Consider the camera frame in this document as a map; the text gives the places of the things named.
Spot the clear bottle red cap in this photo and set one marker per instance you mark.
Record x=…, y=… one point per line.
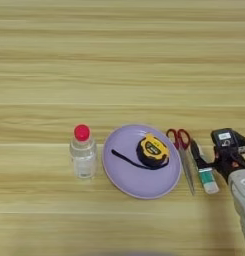
x=83, y=156

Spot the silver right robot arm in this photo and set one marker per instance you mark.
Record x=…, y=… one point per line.
x=242, y=193

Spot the white teal glue stick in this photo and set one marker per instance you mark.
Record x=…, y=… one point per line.
x=209, y=181

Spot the yellow black tape measure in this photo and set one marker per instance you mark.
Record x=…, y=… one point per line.
x=152, y=151

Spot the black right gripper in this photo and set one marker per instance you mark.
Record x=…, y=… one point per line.
x=229, y=161

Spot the purple round plate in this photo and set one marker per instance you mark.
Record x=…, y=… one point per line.
x=134, y=180

